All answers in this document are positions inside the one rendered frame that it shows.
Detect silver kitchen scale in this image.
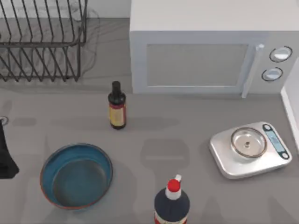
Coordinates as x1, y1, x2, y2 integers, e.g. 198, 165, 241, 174
209, 121, 293, 180

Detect dark brown bottle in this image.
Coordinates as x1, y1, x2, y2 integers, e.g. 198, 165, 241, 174
107, 81, 128, 130

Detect pale microwave oven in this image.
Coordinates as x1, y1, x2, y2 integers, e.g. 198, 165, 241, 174
129, 0, 299, 98

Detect microwave door handle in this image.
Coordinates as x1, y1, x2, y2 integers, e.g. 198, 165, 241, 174
241, 43, 265, 98

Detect dark wire dish rack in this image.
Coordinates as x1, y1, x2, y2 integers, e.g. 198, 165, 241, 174
0, 0, 88, 83

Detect large microwave knob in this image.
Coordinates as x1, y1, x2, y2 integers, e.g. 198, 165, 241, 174
269, 46, 293, 63

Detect small microwave knob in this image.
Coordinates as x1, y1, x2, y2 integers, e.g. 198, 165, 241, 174
261, 67, 284, 82

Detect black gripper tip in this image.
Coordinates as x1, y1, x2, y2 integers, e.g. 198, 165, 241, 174
0, 116, 20, 180

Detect blue bowl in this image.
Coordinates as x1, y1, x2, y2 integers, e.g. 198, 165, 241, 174
40, 143, 114, 210

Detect black bottle with red cap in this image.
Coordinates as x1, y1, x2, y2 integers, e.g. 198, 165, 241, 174
153, 174, 191, 224

